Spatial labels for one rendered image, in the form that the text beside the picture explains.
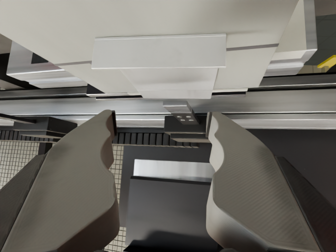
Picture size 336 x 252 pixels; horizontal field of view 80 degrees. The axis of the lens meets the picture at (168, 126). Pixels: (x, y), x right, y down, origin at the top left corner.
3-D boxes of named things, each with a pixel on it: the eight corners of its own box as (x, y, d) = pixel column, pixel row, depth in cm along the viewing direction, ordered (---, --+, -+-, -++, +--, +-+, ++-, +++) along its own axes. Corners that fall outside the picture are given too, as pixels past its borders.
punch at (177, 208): (218, 163, 21) (216, 261, 20) (218, 163, 23) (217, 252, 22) (131, 158, 24) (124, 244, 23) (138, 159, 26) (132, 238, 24)
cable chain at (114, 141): (197, 133, 61) (197, 147, 60) (199, 135, 66) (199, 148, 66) (90, 131, 71) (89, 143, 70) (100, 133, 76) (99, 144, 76)
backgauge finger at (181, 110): (219, 90, 27) (218, 127, 26) (221, 124, 52) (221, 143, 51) (136, 93, 30) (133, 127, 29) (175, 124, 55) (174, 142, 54)
